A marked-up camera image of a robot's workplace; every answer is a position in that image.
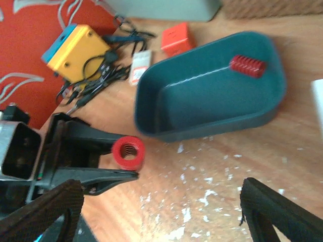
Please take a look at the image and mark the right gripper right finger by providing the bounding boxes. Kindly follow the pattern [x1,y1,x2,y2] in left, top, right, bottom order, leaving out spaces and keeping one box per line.
[240,177,322,241]

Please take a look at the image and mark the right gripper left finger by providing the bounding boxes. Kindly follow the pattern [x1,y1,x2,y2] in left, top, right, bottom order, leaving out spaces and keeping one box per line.
[1,179,84,241]

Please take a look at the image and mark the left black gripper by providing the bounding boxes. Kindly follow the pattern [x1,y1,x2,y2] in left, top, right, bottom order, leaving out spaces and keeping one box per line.
[25,113,139,202]

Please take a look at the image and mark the red spring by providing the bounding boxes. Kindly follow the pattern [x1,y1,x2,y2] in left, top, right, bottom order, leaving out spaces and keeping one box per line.
[229,55,266,78]
[112,136,145,171]

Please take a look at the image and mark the soldering iron pen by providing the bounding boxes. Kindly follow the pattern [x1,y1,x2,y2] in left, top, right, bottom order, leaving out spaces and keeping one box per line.
[66,94,94,115]

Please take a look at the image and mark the teal plastic tray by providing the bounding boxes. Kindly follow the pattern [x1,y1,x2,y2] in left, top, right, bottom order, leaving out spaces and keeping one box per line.
[134,31,287,142]

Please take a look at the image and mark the red cube box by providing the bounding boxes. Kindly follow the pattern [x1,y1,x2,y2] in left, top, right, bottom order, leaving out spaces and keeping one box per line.
[161,22,197,57]

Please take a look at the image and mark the grey plastic storage box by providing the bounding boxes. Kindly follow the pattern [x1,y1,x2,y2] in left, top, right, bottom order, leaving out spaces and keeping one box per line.
[106,0,222,22]

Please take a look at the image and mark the woven brown basket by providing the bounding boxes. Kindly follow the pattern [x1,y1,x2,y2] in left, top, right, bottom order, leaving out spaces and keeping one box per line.
[222,0,322,19]

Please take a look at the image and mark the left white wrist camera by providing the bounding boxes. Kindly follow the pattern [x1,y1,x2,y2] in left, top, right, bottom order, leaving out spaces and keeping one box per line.
[1,120,42,181]

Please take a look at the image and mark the black tangled cables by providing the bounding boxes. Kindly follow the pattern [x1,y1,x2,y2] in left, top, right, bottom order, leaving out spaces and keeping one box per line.
[55,15,156,105]

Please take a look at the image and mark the white four-peg base plate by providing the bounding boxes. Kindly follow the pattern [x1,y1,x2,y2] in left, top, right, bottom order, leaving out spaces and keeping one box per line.
[311,79,323,127]

